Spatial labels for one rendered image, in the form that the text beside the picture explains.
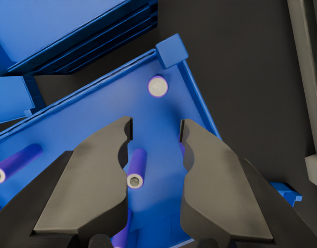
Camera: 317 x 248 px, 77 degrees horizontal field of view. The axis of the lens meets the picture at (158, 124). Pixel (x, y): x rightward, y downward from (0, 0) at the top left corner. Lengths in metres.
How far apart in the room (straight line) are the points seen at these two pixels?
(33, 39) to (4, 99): 0.38
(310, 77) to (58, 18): 0.67
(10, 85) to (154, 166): 0.61
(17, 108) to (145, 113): 0.59
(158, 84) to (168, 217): 0.19
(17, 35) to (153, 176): 0.36
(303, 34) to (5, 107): 0.92
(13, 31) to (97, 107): 0.27
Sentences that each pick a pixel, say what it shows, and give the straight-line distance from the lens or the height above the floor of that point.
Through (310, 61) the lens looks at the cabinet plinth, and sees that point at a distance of 0.73.
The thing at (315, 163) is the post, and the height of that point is 0.05.
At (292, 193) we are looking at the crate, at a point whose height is 0.06.
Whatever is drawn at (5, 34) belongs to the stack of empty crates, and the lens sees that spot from 0.49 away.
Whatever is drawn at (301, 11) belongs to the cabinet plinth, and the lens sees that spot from 0.72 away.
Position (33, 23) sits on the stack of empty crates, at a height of 0.24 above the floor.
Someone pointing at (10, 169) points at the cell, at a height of 0.46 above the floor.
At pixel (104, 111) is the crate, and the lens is 0.25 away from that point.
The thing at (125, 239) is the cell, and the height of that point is 0.45.
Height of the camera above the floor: 0.64
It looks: 75 degrees down
